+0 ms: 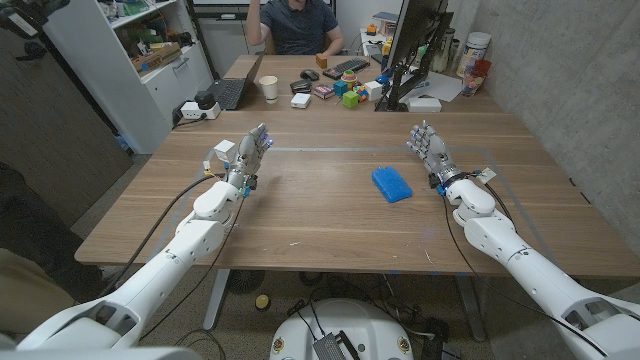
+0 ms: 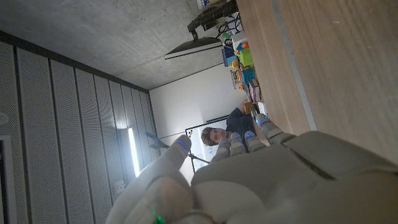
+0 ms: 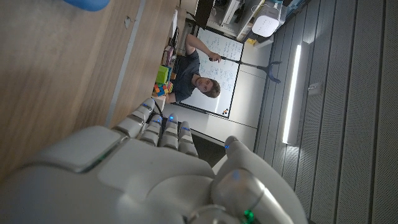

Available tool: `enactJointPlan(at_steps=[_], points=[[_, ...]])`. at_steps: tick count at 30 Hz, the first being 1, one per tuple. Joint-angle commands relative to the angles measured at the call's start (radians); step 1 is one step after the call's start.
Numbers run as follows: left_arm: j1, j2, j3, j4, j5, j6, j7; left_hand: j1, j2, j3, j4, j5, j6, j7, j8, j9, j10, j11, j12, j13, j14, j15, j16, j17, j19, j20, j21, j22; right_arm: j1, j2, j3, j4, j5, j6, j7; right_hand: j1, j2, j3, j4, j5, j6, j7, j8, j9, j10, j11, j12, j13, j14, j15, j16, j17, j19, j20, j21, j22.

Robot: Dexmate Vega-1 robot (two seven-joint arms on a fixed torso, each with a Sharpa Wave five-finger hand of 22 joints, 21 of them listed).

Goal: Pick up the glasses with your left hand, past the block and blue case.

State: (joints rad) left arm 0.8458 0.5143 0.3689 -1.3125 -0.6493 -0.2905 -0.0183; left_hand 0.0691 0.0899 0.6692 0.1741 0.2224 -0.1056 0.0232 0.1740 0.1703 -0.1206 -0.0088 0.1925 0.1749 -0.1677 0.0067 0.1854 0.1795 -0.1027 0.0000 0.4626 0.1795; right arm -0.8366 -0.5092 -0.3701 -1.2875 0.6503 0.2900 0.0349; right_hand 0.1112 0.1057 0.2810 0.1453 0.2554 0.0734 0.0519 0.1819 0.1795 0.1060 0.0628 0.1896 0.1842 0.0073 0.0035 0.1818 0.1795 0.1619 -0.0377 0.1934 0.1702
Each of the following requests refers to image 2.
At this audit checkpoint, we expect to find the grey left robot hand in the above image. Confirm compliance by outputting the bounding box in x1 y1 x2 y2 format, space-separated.
104 113 398 224

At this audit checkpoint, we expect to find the seated person dark shirt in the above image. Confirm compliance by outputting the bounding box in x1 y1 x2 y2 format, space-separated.
200 98 258 147

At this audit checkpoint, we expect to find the whiteboard on black stand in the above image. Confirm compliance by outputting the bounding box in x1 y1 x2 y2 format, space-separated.
185 114 231 174

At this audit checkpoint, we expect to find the pink card box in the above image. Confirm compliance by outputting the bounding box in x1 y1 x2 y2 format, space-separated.
248 78 262 104

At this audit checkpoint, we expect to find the teal cube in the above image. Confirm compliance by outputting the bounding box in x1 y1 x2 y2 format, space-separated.
241 67 257 85

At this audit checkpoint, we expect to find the green cube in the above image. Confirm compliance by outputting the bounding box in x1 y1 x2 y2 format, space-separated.
239 47 254 67

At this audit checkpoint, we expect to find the white cube box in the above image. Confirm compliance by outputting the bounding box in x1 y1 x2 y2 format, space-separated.
231 30 249 52

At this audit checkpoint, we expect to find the black monitor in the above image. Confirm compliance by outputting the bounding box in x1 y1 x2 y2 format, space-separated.
164 37 223 60

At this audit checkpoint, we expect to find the white canister blue print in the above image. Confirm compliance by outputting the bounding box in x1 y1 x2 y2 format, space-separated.
197 0 220 9

